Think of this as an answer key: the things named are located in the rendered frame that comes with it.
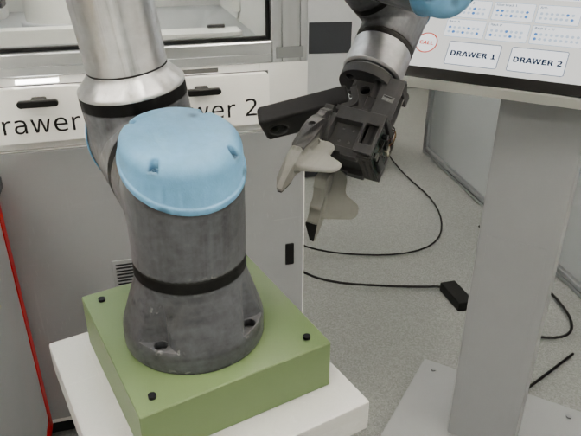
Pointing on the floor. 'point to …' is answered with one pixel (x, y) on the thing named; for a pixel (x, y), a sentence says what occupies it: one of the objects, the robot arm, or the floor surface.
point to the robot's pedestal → (113, 419)
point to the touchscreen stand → (507, 289)
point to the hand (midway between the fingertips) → (290, 218)
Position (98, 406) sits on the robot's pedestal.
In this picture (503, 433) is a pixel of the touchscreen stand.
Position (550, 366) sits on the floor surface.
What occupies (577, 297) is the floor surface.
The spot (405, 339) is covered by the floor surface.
